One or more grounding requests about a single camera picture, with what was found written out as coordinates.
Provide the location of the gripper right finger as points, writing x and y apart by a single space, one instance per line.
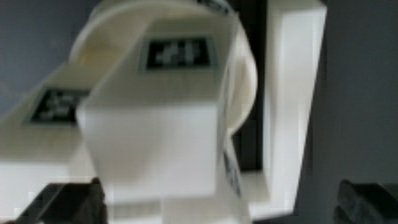
366 203

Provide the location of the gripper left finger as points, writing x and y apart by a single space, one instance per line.
67 204

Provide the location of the white stool leg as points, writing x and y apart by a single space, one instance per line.
42 151
152 115

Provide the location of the white round stool seat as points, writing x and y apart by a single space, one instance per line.
236 83

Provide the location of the white L-shaped fence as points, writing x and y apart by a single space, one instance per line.
261 152

